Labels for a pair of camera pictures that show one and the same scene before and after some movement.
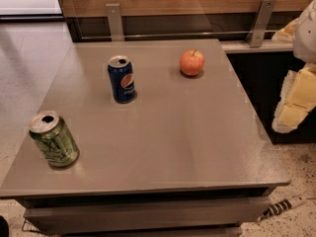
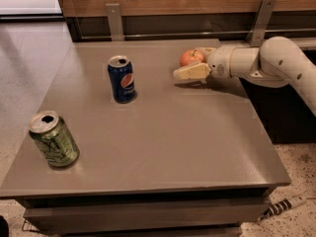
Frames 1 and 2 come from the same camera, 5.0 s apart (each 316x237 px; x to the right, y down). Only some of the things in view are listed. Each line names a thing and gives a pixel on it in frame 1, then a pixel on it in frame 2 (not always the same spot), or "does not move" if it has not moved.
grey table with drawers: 187,156 does not move
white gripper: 306,39 -> 219,62
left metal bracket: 116,22 does not move
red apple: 192,61 does not move
